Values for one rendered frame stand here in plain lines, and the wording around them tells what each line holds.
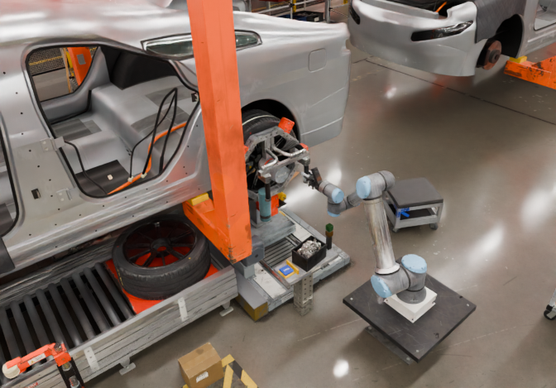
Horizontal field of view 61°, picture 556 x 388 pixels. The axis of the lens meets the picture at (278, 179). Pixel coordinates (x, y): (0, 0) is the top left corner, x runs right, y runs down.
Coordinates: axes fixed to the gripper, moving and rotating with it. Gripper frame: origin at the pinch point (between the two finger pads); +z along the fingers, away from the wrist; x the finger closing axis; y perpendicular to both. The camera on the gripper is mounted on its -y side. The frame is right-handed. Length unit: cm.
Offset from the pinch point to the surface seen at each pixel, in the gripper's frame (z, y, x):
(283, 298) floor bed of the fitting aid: -29, 77, -44
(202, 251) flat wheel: 7, 33, -84
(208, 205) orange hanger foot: 27, 15, -66
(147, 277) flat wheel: 8, 34, -124
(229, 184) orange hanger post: -19, -31, -72
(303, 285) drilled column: -46, 52, -39
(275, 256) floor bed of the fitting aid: 10, 77, -22
